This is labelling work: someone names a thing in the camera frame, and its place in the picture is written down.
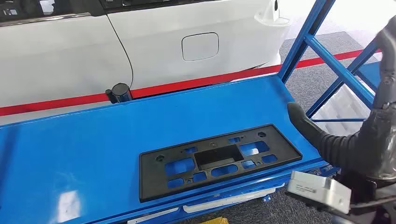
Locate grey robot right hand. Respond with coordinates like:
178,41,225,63
359,15,396,181

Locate black plastic licence plate bracket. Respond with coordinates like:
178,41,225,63
138,124,303,203

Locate blue metal shelf rack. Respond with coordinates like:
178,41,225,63
0,0,382,224
355,61,382,92

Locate white car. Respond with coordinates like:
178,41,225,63
0,0,291,126

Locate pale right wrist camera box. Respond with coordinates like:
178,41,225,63
285,171,353,215

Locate black stanchion post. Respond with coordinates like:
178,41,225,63
105,83,133,104

